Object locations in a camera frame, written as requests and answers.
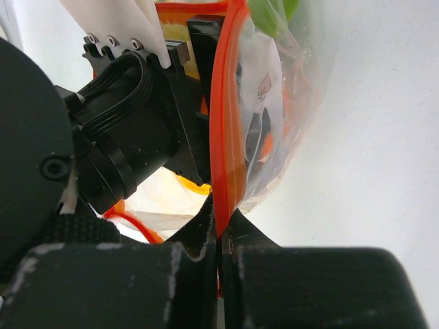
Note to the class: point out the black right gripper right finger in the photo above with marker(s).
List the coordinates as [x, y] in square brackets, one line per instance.
[265, 285]

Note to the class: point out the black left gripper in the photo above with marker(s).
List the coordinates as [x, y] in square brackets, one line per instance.
[133, 118]

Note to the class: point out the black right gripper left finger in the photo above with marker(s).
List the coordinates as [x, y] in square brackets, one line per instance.
[109, 285]

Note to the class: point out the clear zip top bag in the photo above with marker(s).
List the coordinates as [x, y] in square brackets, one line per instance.
[261, 91]

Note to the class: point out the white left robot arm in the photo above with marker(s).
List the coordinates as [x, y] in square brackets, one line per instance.
[67, 157]

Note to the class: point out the fake green leaf vegetable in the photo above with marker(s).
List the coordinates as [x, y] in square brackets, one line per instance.
[272, 16]

